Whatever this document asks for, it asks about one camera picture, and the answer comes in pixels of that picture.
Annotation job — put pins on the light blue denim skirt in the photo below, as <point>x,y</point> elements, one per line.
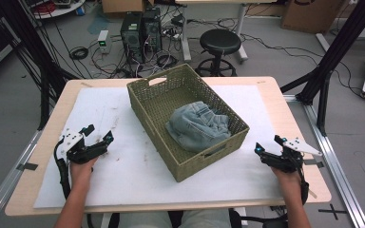
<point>196,126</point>

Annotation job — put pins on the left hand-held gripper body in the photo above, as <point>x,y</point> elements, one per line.
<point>72,141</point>

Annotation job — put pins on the person's right hand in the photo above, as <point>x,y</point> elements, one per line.
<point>288,182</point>

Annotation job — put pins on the black round stool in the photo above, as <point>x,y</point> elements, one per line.
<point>220,41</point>

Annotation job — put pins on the large cardboard box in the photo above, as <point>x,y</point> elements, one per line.
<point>310,15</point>

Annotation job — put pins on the black metal frame stand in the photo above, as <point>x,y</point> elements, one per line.
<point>41,63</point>
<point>336,50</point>

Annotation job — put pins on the black computer tower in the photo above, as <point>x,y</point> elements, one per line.
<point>152,28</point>
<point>131,34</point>

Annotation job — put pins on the round white table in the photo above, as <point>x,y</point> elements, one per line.
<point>60,9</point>

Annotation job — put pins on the white foam mat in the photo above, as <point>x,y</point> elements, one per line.
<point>114,177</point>

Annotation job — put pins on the green woven basket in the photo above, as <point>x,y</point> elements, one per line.
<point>152,104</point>

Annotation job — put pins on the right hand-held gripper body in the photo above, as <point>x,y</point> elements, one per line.
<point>293,158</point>

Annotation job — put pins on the person's left hand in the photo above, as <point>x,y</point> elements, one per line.
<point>80,174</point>

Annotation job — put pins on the aluminium floor rail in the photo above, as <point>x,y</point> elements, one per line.
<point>3,193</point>
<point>336,171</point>

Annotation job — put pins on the black tape marker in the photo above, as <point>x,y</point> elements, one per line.
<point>318,164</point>
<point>27,166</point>

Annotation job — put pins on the black tape cross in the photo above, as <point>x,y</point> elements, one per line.
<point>332,211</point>

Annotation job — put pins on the beige tape strip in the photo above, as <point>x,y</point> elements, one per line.
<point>312,193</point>

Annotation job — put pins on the small white device green display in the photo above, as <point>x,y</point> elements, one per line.
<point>103,40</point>

